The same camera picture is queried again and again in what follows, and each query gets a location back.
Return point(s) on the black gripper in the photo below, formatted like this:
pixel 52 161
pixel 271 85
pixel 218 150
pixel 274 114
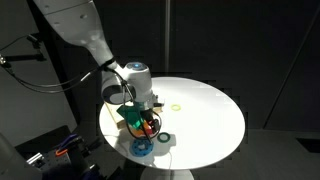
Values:
pixel 150 121

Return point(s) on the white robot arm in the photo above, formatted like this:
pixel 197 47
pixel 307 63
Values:
pixel 78 23

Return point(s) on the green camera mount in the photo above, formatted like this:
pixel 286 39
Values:
pixel 131 115

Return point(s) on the white table pedestal base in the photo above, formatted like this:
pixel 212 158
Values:
pixel 158 174

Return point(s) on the orange handled tool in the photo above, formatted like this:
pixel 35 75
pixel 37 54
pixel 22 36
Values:
pixel 61 152

